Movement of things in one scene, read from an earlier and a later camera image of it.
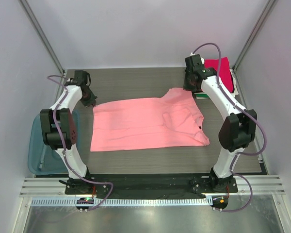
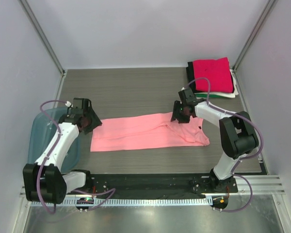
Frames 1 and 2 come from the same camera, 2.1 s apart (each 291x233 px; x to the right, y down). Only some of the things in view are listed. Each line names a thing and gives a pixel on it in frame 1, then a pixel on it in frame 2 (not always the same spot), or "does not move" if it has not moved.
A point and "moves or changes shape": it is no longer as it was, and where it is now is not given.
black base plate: [105, 184] does not move
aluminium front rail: [256, 186] does not move
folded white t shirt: [235, 92] does not move
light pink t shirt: [174, 119] moves or changes shape
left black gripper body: [89, 99] to [92, 122]
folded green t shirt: [202, 95] does not move
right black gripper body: [189, 85] to [177, 115]
